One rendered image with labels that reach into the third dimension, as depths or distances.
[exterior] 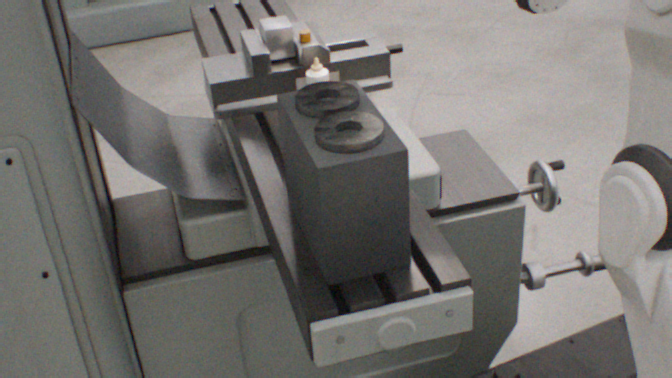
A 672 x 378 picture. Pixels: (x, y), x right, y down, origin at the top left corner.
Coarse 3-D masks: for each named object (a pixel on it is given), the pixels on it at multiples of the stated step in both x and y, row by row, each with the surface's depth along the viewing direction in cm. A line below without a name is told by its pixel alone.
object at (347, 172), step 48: (288, 96) 119; (336, 96) 117; (288, 144) 118; (336, 144) 104; (384, 144) 106; (288, 192) 127; (336, 192) 104; (384, 192) 107; (336, 240) 108; (384, 240) 111
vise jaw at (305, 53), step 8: (296, 24) 161; (304, 24) 161; (296, 32) 158; (312, 32) 158; (296, 40) 155; (312, 40) 154; (320, 40) 156; (296, 48) 154; (304, 48) 152; (312, 48) 153; (320, 48) 153; (296, 56) 155; (304, 56) 153; (312, 56) 154; (320, 56) 154; (328, 56) 155; (304, 64) 154; (312, 64) 155
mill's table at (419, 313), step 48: (240, 0) 206; (240, 48) 181; (240, 144) 147; (288, 240) 121; (432, 240) 119; (288, 288) 120; (336, 288) 115; (384, 288) 115; (432, 288) 114; (336, 336) 108; (384, 336) 110; (432, 336) 113
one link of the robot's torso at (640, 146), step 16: (640, 0) 97; (656, 0) 94; (640, 16) 98; (656, 16) 96; (624, 32) 102; (640, 32) 99; (656, 32) 96; (640, 48) 101; (656, 48) 98; (640, 64) 104; (656, 64) 101; (640, 80) 105; (656, 80) 103; (640, 96) 106; (656, 96) 103; (640, 112) 107; (656, 112) 104; (640, 128) 108; (656, 128) 105; (624, 144) 111; (640, 144) 108; (656, 144) 106; (624, 160) 109; (640, 160) 106; (656, 160) 105; (656, 176) 104
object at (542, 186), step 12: (540, 168) 179; (552, 168) 179; (528, 180) 187; (540, 180) 182; (552, 180) 177; (528, 192) 181; (540, 192) 182; (552, 192) 177; (540, 204) 184; (552, 204) 179
